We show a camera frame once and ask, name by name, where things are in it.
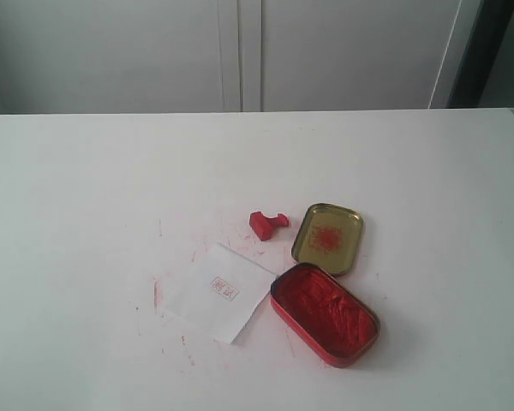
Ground red stamp block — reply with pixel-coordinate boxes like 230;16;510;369
249;211;290;241

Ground red ink pad tin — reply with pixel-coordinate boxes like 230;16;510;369
270;263;380;368

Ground gold tin lid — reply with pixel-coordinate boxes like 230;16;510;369
291;203;364;277

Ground white paper sheet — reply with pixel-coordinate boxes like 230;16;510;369
165;243;275;343

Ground white cabinet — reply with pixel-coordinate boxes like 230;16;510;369
0;1;480;114

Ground dark vertical post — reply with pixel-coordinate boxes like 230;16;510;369
447;0;514;109

